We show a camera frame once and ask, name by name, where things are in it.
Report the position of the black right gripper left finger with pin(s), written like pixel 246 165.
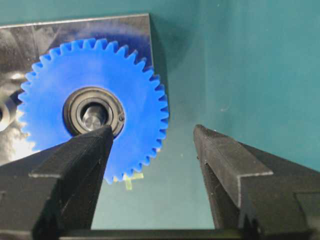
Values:
pixel 53 194

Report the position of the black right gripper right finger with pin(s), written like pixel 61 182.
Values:
pixel 266 196

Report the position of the large blue gear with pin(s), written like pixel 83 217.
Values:
pixel 105 65

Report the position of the lower metal shaft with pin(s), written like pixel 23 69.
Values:
pixel 93 116

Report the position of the metal shaft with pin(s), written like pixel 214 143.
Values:
pixel 8 109
pixel 93 116

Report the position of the upper metal shaft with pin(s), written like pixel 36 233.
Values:
pixel 8 109

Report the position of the metal base plate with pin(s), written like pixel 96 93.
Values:
pixel 22 44

